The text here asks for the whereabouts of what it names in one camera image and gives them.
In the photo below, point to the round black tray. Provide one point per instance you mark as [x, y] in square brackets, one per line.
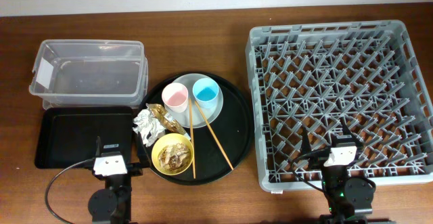
[233, 127]

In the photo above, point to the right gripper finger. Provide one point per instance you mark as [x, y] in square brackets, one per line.
[305, 145]
[347, 136]

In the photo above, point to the grey dishwasher rack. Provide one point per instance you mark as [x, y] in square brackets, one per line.
[312, 75]

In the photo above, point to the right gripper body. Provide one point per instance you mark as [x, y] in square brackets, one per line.
[317, 160]

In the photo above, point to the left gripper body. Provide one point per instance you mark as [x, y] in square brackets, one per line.
[134, 169]

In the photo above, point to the white napkin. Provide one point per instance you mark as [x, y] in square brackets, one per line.
[149, 127]

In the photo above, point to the clear plastic bin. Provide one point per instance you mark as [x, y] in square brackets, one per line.
[91, 72]

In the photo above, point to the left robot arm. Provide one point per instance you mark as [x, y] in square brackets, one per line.
[112, 204]

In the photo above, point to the pink cup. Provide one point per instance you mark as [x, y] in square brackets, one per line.
[175, 96]

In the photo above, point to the yellow bowl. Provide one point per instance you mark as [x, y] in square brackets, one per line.
[172, 138]

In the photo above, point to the wooden chopstick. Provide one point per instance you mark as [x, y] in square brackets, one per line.
[191, 135]
[214, 136]

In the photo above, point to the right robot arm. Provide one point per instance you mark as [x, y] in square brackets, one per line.
[349, 198]

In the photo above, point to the white label on bin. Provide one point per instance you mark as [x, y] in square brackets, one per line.
[44, 73]

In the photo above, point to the blue cup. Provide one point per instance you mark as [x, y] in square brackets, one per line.
[206, 91]

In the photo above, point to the gold snack wrapper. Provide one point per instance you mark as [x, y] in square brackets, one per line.
[167, 120]

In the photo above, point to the food scraps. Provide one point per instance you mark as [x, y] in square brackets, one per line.
[173, 158]

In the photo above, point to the black rectangular tray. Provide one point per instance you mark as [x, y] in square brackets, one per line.
[69, 135]

